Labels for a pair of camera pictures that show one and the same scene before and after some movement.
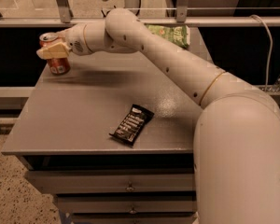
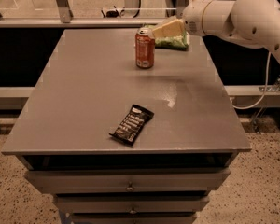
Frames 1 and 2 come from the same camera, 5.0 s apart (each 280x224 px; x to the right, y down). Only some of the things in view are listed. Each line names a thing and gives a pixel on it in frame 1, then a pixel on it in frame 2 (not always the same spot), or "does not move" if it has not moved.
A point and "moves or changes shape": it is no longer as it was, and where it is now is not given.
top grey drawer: (170, 180) does not move
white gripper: (75, 39) -> (192, 19)
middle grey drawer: (101, 204) does not move
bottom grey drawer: (133, 217) does not move
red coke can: (58, 66) moves or changes shape
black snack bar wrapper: (133, 123) does not move
